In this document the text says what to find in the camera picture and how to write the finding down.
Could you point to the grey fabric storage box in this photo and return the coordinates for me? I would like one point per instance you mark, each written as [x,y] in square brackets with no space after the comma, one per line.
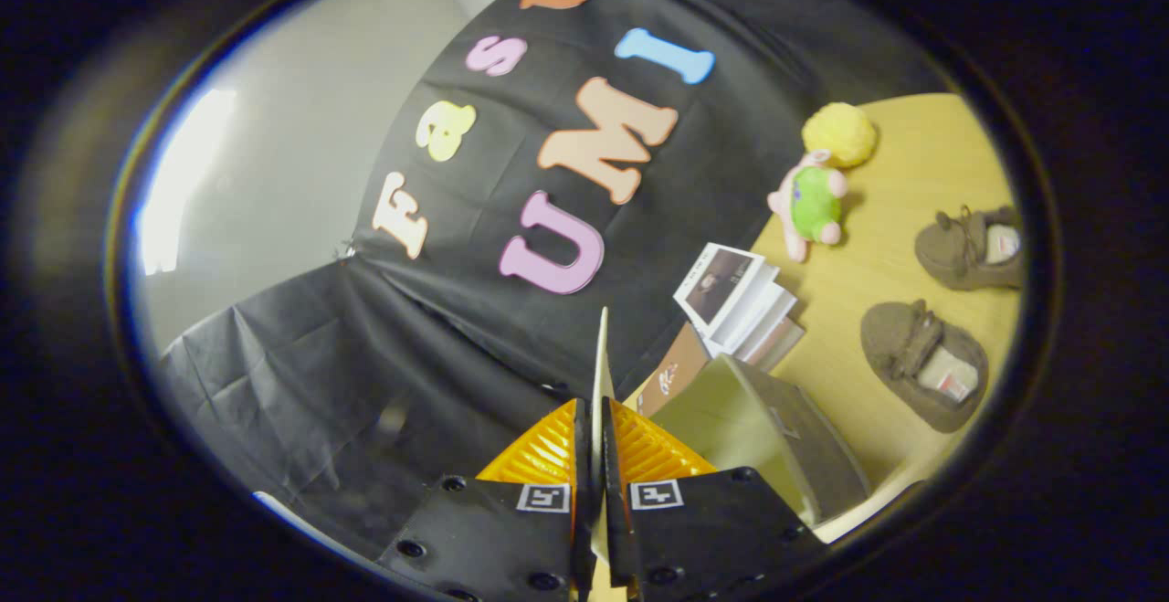
[767,438]

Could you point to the pale thick book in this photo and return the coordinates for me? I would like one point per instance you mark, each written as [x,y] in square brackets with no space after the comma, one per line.
[776,343]

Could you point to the plain white book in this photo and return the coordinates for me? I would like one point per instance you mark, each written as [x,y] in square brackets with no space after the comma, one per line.
[756,310]

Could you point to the brown book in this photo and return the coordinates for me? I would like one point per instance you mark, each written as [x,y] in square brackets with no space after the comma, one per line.
[671,378]

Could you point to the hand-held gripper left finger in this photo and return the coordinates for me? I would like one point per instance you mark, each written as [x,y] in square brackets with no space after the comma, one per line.
[582,529]

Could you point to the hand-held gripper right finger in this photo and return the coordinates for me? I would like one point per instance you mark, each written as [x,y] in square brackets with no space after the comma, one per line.
[614,529]

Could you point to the green and pink plush toy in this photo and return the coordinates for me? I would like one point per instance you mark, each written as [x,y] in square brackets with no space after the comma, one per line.
[816,205]

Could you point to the yellow plush toy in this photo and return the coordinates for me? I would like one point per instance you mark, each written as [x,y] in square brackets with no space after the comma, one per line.
[840,133]

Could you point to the white portrait cover book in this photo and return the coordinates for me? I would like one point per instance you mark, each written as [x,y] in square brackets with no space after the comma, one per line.
[717,278]

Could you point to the brown fuzzy shoe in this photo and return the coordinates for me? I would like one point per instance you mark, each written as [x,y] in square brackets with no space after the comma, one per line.
[950,250]
[900,342]

